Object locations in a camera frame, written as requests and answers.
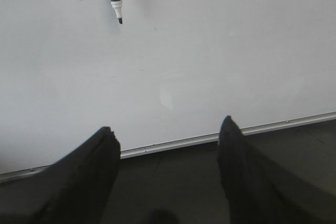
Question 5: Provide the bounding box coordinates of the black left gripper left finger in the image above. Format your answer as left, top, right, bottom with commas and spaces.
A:
29, 127, 120, 223

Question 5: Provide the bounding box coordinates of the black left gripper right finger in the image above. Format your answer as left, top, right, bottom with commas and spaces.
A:
217, 115, 335, 223

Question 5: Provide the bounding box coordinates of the white whiteboard with aluminium frame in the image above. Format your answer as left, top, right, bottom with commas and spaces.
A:
1, 0, 335, 174

